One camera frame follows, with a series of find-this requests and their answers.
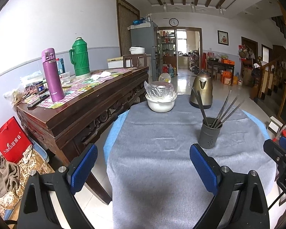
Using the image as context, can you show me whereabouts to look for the blue table cover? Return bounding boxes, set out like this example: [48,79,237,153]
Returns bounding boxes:
[103,108,270,163]

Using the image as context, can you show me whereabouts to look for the dark wooden table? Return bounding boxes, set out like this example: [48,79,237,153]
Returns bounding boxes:
[207,60,235,78]

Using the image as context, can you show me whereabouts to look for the red paper bag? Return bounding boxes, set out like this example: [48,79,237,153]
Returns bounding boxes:
[0,116,32,164]

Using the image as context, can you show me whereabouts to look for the gold electric kettle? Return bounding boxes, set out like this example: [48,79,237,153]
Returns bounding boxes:
[189,70,214,109]

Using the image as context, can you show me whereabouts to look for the framed wall picture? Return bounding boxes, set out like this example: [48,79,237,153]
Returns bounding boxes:
[217,30,229,46]

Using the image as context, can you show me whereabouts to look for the green thermos flask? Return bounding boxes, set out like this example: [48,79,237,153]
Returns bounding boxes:
[69,37,91,77]

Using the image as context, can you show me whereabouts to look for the hanging bags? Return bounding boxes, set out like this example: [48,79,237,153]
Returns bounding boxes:
[238,44,255,60]

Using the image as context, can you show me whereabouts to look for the brown wooden door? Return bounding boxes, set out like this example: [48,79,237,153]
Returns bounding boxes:
[116,0,141,56]

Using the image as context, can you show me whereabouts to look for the clear plastic bag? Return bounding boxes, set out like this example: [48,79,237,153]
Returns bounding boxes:
[144,81,176,101]

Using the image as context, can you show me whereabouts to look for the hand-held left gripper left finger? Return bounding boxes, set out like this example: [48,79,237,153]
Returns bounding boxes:
[17,144,98,229]

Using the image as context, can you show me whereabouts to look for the grey-brown rag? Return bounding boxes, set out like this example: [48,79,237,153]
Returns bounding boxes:
[0,153,21,197]

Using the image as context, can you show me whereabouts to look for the white step stool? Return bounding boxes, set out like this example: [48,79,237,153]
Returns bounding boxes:
[268,116,284,134]

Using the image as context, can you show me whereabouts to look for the clear water bottle blue label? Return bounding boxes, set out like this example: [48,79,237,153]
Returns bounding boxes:
[56,58,65,77]

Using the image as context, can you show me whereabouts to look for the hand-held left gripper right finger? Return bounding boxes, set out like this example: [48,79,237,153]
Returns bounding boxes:
[189,144,270,229]

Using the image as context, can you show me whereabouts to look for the grey tablecloth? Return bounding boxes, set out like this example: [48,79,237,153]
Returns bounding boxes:
[106,94,277,229]

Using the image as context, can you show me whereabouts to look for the white round fan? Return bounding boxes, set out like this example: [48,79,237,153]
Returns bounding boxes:
[158,73,171,84]

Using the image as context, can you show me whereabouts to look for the wooden chair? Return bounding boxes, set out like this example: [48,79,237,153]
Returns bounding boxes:
[123,54,147,68]

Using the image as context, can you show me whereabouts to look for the white rice cooker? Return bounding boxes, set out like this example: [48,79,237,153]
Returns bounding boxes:
[129,46,145,55]

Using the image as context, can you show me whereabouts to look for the black remote control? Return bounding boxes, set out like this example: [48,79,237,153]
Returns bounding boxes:
[27,94,50,110]

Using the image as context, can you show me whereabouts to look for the purple thermos bottle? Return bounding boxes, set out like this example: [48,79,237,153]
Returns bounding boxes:
[41,48,65,102]

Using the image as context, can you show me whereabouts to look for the white chest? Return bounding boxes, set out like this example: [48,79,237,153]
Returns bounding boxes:
[107,57,123,69]

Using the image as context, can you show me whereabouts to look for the grey refrigerator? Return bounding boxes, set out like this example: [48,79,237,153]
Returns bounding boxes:
[130,21,159,81]

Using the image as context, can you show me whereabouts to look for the orange cardboard box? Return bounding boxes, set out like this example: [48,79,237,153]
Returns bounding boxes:
[220,70,234,85]

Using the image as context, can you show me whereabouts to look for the gold patterned sack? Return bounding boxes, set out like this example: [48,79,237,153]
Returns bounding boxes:
[0,148,53,216]

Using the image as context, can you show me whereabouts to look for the grey perforated utensil holder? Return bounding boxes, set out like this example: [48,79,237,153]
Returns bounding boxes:
[198,117,223,149]

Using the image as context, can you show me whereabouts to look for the glass shelf with jars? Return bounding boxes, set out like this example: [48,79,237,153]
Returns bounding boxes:
[157,29,177,67]

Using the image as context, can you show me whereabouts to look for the white pot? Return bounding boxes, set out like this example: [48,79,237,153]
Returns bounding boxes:
[145,93,177,113]

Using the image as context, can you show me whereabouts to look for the set of metal chopsticks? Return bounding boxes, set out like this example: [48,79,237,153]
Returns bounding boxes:
[191,87,246,129]

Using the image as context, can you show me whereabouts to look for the carved dark wooden sideboard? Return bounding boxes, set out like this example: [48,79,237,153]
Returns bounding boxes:
[15,66,149,204]

